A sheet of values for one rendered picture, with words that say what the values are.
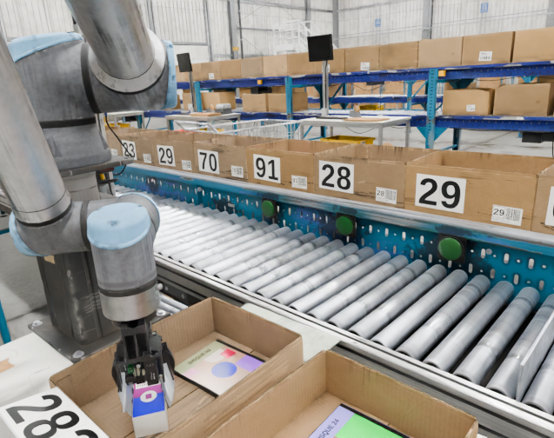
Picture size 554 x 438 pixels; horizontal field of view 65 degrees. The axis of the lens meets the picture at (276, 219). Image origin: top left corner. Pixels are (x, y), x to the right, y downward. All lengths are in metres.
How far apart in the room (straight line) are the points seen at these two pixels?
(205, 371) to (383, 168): 0.94
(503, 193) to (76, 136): 1.14
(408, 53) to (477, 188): 5.24
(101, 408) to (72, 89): 0.64
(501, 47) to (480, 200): 4.77
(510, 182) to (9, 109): 1.22
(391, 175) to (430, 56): 4.96
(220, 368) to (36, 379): 0.40
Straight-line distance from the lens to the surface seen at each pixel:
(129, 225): 0.67
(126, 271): 0.69
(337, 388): 0.89
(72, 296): 1.11
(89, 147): 1.06
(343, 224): 1.62
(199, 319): 1.07
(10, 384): 1.13
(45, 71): 1.05
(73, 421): 0.79
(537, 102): 5.76
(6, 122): 0.69
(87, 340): 1.16
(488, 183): 1.43
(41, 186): 0.76
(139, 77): 0.96
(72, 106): 1.05
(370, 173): 1.60
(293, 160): 1.81
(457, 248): 1.43
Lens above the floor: 1.33
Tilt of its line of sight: 18 degrees down
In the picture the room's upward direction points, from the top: 3 degrees counter-clockwise
